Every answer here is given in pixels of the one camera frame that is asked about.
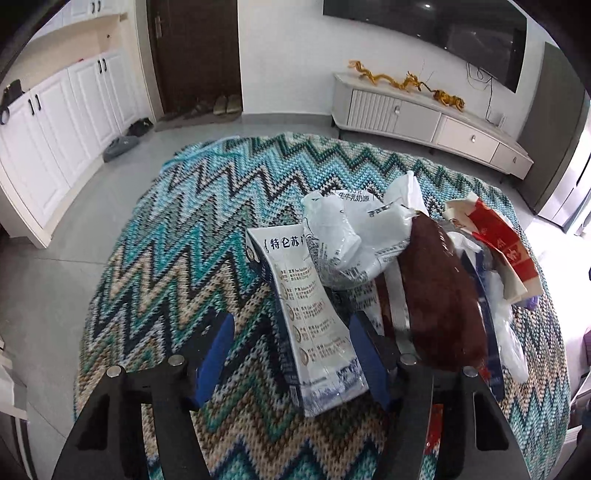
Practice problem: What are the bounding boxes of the grey tall cabinet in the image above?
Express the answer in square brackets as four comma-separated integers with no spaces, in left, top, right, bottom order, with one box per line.
[517,41,587,215]

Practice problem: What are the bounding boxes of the white wall cabinets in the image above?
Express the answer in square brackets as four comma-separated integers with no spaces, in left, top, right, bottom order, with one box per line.
[0,0,153,250]

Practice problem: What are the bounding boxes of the brown snack packet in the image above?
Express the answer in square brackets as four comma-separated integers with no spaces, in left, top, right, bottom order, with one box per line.
[399,211,488,370]

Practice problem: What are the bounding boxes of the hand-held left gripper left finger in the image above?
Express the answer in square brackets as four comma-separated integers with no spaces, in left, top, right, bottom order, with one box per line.
[51,311,236,480]

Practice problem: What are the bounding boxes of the golden dragon ornament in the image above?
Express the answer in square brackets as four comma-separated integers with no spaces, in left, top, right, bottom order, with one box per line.
[348,59,435,95]

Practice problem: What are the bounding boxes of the wall television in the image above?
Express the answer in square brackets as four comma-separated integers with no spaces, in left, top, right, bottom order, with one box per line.
[322,0,528,94]

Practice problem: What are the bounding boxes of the clear plastic wrapper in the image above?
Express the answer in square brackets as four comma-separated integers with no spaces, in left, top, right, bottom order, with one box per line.
[480,272,529,384]

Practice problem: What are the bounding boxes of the black bag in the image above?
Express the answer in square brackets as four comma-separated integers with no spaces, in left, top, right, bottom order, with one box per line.
[2,79,24,107]

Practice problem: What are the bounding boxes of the zigzag knitted blanket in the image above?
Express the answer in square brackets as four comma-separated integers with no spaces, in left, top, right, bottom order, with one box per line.
[74,131,571,480]

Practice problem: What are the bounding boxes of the grey slipper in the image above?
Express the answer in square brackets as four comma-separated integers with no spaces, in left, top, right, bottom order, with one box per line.
[102,136,139,163]

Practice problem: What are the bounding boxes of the golden tiger ornament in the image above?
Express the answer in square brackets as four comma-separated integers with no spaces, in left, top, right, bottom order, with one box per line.
[433,89,466,110]

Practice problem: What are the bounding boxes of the dark brown door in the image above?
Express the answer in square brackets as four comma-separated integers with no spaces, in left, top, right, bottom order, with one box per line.
[147,0,244,121]

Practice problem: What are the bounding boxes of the brown sandals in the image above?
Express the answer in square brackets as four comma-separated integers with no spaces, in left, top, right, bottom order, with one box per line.
[185,99,213,120]

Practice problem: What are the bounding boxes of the red and white paper carton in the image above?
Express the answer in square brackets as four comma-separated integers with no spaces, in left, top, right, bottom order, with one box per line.
[443,193,542,305]

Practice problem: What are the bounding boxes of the white television cabinet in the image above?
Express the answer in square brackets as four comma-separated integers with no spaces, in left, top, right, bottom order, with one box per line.
[331,71,534,181]

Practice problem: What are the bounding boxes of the white plastic bag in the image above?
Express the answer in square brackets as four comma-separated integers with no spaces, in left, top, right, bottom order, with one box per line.
[302,171,430,291]

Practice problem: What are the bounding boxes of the door mat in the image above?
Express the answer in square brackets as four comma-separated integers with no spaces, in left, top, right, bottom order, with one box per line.
[154,108,241,132]

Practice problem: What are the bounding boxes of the television cables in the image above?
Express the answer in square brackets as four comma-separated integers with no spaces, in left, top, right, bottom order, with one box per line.
[466,62,497,121]

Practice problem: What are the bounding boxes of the white milk carton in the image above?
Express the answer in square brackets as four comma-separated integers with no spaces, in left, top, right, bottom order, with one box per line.
[245,225,370,418]

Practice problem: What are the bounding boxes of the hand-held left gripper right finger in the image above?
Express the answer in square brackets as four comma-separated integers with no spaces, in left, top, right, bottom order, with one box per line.
[348,311,525,480]

